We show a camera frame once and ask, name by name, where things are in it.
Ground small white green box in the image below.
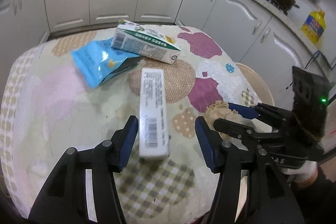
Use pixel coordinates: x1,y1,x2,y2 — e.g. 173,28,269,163
139,68,170,160

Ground beige paper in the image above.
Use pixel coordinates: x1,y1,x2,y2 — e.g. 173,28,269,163
204,101,244,130

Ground blue snack bag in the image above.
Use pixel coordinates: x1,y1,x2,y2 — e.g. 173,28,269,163
71,38,142,88

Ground green white milk carton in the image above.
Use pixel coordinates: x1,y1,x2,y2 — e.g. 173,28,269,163
111,19,181,64

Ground right gloved hand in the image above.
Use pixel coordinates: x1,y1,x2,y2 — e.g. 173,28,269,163
281,160,318,185

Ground patterned tablecloth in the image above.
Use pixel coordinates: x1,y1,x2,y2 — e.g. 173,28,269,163
1,26,274,223

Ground yellow oil bottle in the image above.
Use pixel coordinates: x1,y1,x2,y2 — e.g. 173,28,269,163
301,10,326,44

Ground white lower cabinets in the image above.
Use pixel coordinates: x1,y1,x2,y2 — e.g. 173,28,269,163
1,0,331,106

